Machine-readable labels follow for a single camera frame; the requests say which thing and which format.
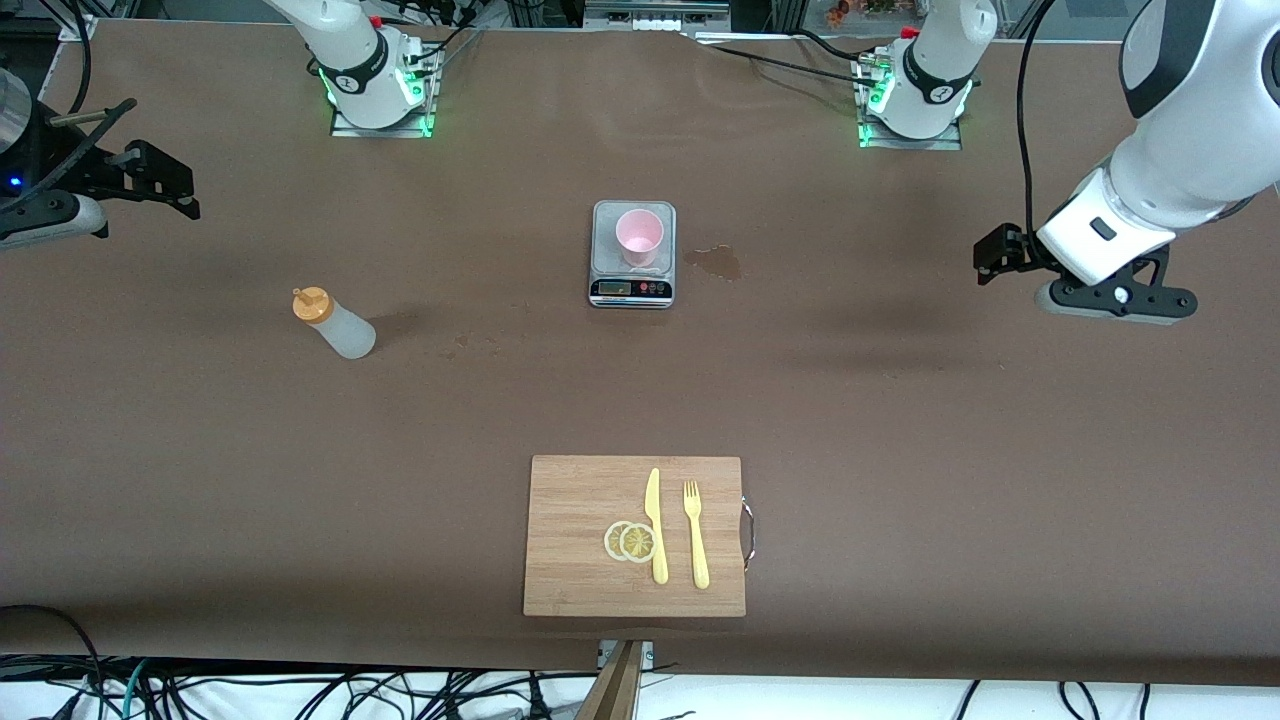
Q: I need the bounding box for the clear sauce bottle orange cap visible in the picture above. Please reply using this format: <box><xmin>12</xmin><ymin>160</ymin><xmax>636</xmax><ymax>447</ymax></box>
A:
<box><xmin>292</xmin><ymin>286</ymin><xmax>378</xmax><ymax>360</ymax></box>

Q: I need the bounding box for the pink plastic cup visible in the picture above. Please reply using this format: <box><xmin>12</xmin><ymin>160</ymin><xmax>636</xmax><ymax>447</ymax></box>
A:
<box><xmin>615</xmin><ymin>208</ymin><xmax>665</xmax><ymax>269</ymax></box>

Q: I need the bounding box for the silver digital kitchen scale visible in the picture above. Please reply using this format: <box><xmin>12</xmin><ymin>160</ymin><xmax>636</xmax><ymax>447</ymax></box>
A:
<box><xmin>588</xmin><ymin>200</ymin><xmax>678</xmax><ymax>309</ymax></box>

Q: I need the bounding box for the yellow plastic fork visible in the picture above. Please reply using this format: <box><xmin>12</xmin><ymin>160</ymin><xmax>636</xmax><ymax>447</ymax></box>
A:
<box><xmin>683</xmin><ymin>480</ymin><xmax>711</xmax><ymax>590</ymax></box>

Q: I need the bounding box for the yellow plastic knife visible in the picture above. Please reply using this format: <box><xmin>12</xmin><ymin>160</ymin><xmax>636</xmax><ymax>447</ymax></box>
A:
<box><xmin>645</xmin><ymin>468</ymin><xmax>669</xmax><ymax>586</ymax></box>

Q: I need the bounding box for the wooden cutting board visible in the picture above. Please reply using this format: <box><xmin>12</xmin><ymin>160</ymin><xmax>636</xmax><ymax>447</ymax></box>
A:
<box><xmin>523</xmin><ymin>455</ymin><xmax>757</xmax><ymax>618</ymax></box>

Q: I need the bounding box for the wooden beam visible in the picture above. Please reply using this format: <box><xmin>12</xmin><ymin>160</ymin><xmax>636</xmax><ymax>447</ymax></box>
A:
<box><xmin>577</xmin><ymin>640</ymin><xmax>646</xmax><ymax>720</ymax></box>

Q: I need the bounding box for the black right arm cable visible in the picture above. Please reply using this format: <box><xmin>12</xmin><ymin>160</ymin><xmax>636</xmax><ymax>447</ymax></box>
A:
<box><xmin>35</xmin><ymin>0</ymin><xmax>93</xmax><ymax>121</ymax></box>

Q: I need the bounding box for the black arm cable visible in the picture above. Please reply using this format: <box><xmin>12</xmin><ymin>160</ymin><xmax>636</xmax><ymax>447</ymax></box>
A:
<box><xmin>35</xmin><ymin>0</ymin><xmax>93</xmax><ymax>121</ymax></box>
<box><xmin>1016</xmin><ymin>0</ymin><xmax>1063</xmax><ymax>241</ymax></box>

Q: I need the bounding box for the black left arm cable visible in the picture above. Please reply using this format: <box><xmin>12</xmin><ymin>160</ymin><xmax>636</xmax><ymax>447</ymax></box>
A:
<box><xmin>1016</xmin><ymin>0</ymin><xmax>1063</xmax><ymax>241</ymax></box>

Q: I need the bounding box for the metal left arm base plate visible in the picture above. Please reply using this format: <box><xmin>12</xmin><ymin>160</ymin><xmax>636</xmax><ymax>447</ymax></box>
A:
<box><xmin>855</xmin><ymin>50</ymin><xmax>963</xmax><ymax>151</ymax></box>

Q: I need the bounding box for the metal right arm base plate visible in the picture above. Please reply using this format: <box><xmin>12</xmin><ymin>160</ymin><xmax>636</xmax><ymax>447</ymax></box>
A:
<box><xmin>330</xmin><ymin>45</ymin><xmax>441</xmax><ymax>139</ymax></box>

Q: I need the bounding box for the black cable across table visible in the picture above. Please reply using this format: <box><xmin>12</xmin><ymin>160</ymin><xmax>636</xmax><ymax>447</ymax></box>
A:
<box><xmin>690</xmin><ymin>30</ymin><xmax>886</xmax><ymax>91</ymax></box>

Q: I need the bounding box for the black looped floor cable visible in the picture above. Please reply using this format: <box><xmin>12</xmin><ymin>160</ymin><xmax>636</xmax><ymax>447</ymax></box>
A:
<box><xmin>0</xmin><ymin>605</ymin><xmax>106</xmax><ymax>720</ymax></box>

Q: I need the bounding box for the teal floor cable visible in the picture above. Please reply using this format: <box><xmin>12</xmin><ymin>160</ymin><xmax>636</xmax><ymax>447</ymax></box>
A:
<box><xmin>118</xmin><ymin>658</ymin><xmax>156</xmax><ymax>720</ymax></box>

